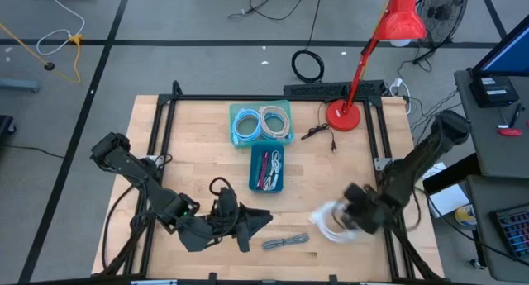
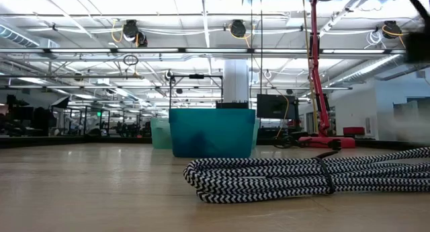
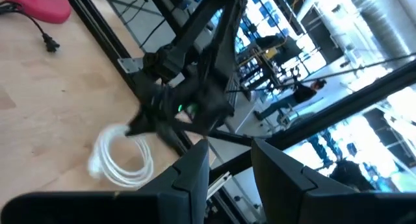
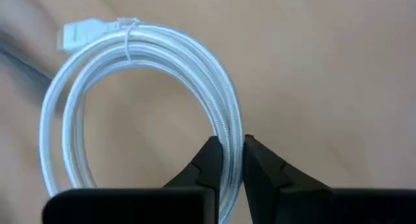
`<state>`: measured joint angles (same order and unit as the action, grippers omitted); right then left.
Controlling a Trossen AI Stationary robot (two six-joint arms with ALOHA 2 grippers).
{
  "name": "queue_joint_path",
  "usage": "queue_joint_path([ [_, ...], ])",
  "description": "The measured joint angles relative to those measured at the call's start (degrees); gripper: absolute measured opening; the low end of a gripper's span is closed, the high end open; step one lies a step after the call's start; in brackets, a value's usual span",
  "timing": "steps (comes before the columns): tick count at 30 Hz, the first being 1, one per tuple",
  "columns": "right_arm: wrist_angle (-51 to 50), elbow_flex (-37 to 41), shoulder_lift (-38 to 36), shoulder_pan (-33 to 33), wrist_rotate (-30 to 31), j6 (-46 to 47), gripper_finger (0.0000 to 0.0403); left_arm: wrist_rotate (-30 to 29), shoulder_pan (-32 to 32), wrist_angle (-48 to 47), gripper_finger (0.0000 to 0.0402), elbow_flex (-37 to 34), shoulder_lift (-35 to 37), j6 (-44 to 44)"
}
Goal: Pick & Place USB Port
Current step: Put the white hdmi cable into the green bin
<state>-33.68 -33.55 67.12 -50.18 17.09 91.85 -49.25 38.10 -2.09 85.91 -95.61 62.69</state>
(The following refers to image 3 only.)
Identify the silver aluminium extrusion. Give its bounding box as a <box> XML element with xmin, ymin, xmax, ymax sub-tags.
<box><xmin>206</xmin><ymin>171</ymin><xmax>233</xmax><ymax>201</ymax></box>

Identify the red desk lamp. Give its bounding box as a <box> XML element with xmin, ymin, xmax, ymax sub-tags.
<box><xmin>0</xmin><ymin>0</ymin><xmax>72</xmax><ymax>25</ymax></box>

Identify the white USB cable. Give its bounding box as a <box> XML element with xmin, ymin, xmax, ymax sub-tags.
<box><xmin>86</xmin><ymin>123</ymin><xmax>155</xmax><ymax>189</ymax></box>

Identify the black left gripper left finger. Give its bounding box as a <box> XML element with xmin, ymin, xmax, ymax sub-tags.
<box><xmin>0</xmin><ymin>139</ymin><xmax>211</xmax><ymax>224</ymax></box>

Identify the person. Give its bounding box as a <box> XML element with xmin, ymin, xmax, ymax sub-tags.
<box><xmin>253</xmin><ymin>78</ymin><xmax>327</xmax><ymax>121</ymax></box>

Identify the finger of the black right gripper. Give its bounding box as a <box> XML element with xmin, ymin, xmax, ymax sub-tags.
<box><xmin>155</xmin><ymin>123</ymin><xmax>188</xmax><ymax>155</ymax></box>
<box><xmin>125</xmin><ymin>115</ymin><xmax>155</xmax><ymax>136</ymax></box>

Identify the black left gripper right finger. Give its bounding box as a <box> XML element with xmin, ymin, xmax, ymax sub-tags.
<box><xmin>252</xmin><ymin>138</ymin><xmax>416</xmax><ymax>224</ymax></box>

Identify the black lamp power cord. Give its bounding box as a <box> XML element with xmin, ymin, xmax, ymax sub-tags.
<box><xmin>0</xmin><ymin>1</ymin><xmax>61</xmax><ymax>53</ymax></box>

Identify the silver mounting bracket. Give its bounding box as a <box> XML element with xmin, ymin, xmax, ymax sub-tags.
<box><xmin>116</xmin><ymin>56</ymin><xmax>144</xmax><ymax>75</ymax></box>

